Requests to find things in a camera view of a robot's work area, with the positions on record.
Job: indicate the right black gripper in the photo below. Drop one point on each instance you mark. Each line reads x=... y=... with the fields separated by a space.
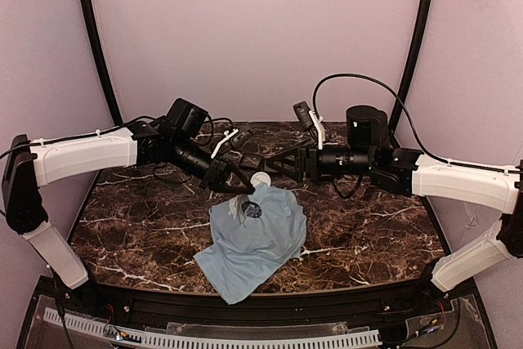
x=309 y=162

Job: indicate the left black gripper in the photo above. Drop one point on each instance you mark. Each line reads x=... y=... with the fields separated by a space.
x=215 y=171

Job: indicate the light blue printed t-shirt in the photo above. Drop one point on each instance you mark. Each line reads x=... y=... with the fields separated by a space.
x=252 y=237

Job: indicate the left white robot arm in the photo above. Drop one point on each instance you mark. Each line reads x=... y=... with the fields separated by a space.
x=32 y=165

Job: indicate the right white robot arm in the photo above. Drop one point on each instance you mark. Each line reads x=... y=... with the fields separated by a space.
x=410 y=172

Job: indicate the left black display box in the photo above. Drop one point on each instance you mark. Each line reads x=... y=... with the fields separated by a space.
x=251 y=162

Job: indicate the black front frame rail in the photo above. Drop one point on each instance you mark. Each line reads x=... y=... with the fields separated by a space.
x=379 y=305

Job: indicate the white slotted cable duct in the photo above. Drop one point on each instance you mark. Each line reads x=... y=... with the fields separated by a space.
x=199 y=336

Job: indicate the right black frame post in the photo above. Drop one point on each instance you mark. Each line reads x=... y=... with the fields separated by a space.
x=414 y=48

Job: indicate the black frame post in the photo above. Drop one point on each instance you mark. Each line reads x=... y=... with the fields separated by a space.
x=98 y=55
x=414 y=48

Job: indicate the left black frame post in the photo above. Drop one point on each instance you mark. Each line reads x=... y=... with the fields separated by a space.
x=98 y=55

